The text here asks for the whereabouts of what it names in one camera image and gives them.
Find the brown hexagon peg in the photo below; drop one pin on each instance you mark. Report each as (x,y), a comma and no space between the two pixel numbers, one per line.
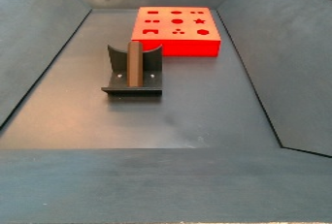
(135,64)

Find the red shape sorter block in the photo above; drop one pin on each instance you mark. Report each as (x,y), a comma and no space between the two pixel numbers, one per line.
(183,30)

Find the black curved holder stand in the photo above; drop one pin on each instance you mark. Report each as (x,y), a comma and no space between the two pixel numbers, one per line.
(118,86)

